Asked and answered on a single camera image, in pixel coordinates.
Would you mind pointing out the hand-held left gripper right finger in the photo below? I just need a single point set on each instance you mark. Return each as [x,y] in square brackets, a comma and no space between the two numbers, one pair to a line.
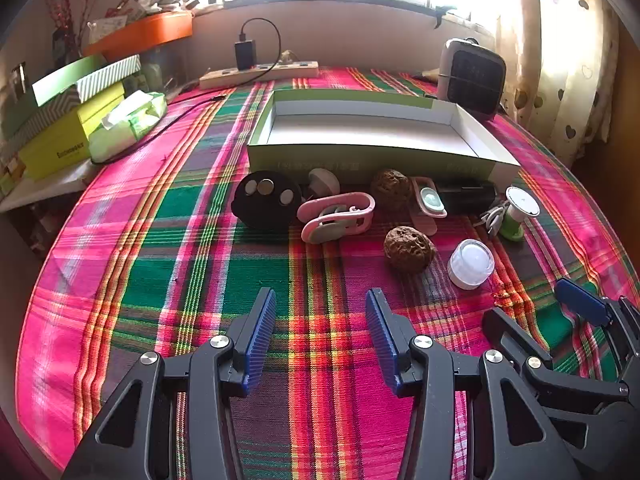
[382,332]

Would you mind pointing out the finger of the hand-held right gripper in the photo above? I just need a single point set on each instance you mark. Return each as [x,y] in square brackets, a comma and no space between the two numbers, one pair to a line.
[505,332]
[582,301]

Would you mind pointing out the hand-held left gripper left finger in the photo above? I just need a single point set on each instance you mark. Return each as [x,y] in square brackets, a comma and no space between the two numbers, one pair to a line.
[261,332]

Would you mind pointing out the small white jar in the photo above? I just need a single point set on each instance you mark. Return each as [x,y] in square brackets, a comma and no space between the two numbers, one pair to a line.
[470,262]

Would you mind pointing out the brown walnut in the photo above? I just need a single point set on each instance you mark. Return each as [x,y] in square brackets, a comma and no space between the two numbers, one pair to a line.
[391,187]
[409,250]

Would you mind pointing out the green white spool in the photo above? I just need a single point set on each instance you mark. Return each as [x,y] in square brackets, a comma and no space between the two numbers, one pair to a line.
[522,202]

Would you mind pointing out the pink grey clip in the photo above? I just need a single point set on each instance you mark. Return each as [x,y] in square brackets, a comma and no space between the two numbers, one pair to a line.
[325,232]

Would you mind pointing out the black round case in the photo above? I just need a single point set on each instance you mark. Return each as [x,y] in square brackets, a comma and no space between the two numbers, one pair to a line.
[260,210]

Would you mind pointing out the black device with clear base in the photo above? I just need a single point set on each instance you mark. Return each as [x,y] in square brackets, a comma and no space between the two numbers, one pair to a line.
[465,197]

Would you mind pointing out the pink holder with mint spoon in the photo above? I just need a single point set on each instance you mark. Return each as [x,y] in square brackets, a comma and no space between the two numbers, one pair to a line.
[429,199]

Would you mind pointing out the white egg-shaped hook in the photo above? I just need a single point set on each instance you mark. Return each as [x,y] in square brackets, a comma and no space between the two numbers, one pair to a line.
[322,178]

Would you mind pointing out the green white cardboard box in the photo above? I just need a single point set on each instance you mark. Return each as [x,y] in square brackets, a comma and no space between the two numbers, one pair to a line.
[365,130]

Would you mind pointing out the pink green plaid tablecloth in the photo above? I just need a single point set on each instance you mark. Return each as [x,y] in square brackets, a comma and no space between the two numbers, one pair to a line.
[150,270]

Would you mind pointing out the heart print curtain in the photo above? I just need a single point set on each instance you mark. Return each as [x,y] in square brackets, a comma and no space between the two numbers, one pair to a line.
[565,60]

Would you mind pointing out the green tissue pack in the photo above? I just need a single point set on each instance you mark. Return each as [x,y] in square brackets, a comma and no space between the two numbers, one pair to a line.
[130,127]

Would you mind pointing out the grey space heater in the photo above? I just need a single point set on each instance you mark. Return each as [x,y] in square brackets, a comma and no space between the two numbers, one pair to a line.
[472,80]

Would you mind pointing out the beige power strip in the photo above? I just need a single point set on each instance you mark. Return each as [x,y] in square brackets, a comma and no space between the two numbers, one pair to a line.
[260,74]

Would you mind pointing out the white side table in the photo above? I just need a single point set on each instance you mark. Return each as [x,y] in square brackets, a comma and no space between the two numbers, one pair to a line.
[45,187]

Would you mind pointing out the white power plug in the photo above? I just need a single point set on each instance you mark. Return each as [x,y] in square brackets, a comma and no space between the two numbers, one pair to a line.
[286,57]

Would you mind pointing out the yellow-green box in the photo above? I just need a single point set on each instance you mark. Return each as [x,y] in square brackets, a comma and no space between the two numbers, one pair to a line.
[60,142]

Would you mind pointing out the black charger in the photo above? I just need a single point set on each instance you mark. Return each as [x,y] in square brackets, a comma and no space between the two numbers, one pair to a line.
[245,55]

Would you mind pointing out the striped green white box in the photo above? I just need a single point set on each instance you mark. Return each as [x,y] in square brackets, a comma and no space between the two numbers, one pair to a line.
[107,77]

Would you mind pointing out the grey chevron box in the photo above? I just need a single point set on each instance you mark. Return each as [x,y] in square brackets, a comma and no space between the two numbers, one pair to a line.
[35,127]

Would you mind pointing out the black window latch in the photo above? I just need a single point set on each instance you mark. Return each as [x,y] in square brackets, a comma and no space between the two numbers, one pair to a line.
[444,16]

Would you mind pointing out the orange storage tray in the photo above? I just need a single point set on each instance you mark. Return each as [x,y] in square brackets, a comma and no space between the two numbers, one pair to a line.
[150,35]

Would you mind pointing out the pile of papers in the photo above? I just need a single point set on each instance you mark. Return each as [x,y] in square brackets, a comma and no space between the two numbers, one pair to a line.
[150,2]

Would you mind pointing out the dark metal canister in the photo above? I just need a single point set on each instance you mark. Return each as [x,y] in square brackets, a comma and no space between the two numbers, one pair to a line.
[19,79]

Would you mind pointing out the red berry branches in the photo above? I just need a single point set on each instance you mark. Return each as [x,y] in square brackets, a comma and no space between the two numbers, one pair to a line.
[62,10]

